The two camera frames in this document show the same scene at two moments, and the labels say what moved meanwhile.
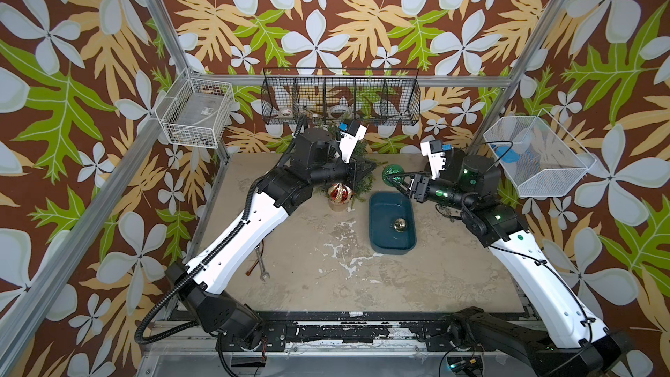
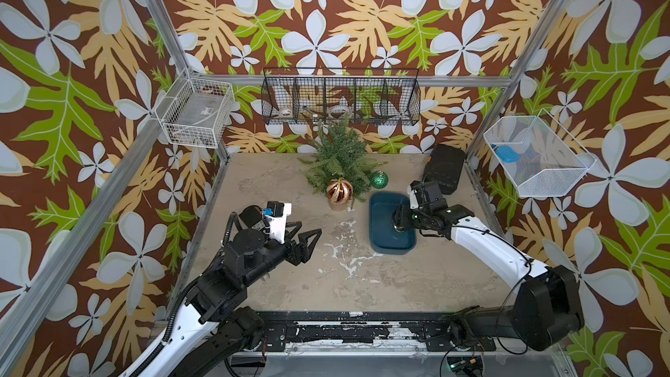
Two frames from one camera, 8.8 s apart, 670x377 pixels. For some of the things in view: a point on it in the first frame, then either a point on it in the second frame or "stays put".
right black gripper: (422, 188) to (400, 215)
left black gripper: (352, 171) to (301, 252)
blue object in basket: (510, 157) stays put
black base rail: (354, 332) stays put
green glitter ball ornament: (393, 174) to (379, 180)
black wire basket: (311, 96) stays put
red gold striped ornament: (340, 193) stays put
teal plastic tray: (392, 223) stays put
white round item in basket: (340, 112) stays put
